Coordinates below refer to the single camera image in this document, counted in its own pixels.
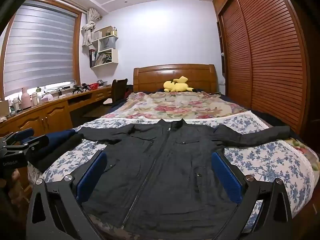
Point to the dark navy bedsheet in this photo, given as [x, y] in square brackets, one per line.
[272, 120]

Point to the black zip jacket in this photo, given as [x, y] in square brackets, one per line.
[162, 167]

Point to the wooden bed headboard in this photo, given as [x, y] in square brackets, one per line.
[155, 77]

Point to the navy folded garment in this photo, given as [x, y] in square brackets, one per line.
[60, 135]

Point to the pink vase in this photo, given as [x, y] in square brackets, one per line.
[25, 101]

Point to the white wall shelf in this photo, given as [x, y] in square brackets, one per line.
[115, 55]

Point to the long wooden desk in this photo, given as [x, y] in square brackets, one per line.
[57, 115]

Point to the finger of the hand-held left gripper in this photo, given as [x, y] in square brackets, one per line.
[37, 142]
[23, 133]

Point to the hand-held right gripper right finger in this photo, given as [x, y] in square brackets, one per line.
[226, 177]

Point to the wooden louvered wardrobe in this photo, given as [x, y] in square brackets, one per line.
[270, 55]

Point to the grey striped window blind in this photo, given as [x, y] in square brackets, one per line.
[40, 50]

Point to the wooden window frame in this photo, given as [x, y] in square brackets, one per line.
[78, 50]

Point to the black folded garment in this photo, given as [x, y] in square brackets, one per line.
[57, 150]

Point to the red floral quilt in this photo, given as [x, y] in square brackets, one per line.
[175, 105]

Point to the wooden bed with floral bedding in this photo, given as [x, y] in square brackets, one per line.
[262, 162]

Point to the tied beige curtain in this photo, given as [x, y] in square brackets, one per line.
[87, 33]

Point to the grey paper bag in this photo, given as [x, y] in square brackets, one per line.
[104, 44]

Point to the dark wooden chair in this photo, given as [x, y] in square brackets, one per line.
[118, 88]

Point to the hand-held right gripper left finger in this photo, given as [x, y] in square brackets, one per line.
[91, 177]

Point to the red basket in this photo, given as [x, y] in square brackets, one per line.
[93, 87]

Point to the yellow plush toy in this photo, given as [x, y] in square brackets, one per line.
[178, 87]

